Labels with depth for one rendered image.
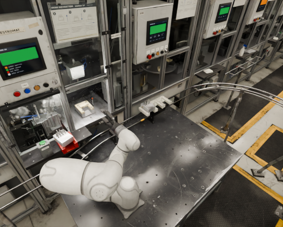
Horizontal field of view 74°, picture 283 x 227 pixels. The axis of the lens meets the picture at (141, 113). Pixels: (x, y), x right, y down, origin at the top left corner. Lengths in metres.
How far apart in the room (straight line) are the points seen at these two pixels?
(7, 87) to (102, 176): 0.88
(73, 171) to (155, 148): 1.18
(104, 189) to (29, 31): 0.97
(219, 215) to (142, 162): 1.09
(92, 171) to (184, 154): 1.22
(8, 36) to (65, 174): 0.83
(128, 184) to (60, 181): 0.61
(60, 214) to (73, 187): 1.60
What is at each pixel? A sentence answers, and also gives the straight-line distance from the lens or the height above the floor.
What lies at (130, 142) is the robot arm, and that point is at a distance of 1.26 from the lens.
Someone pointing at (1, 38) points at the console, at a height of 1.75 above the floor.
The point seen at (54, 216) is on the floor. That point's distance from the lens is 2.41.
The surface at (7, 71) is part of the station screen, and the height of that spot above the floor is 1.58.
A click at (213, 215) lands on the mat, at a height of 0.01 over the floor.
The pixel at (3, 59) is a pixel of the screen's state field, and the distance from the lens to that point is 1.31.
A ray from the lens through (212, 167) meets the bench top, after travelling 1.86.
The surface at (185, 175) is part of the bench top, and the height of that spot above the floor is 0.68.
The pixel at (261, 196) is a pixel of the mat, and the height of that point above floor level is 0.01.
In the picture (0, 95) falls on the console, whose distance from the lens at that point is 1.42.
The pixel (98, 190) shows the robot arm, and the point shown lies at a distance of 0.75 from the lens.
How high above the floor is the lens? 2.11
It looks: 40 degrees down
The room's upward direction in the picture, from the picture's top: 2 degrees clockwise
